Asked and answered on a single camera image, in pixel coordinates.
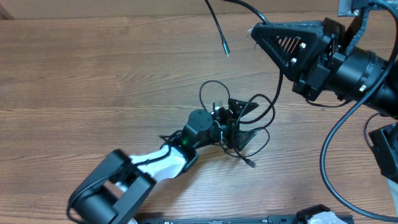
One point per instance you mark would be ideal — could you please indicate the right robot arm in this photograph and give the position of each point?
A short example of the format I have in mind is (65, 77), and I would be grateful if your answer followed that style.
(356, 70)

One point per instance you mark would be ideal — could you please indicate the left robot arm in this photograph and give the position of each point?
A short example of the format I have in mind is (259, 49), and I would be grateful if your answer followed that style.
(118, 186)

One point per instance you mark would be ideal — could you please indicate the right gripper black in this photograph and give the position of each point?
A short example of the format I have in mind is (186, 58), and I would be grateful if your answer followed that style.
(294, 57)

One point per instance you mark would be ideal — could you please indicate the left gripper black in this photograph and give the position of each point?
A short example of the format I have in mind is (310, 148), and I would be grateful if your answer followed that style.
(233, 140)

